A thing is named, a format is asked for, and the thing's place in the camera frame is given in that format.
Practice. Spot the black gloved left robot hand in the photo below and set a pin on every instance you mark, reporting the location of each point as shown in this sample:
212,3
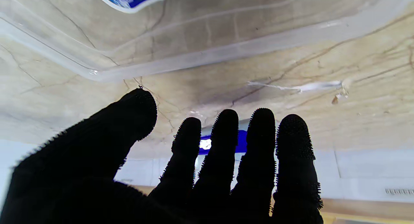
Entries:
81,172

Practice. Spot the clear plastic crate blue strips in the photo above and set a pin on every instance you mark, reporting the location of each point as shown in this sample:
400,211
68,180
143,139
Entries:
242,143

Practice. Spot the clear plastic crate lid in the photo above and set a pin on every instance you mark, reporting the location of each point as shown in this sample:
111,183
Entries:
194,29

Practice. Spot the white lower kitchen cabinets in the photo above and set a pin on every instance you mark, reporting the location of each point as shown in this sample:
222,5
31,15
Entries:
362,172

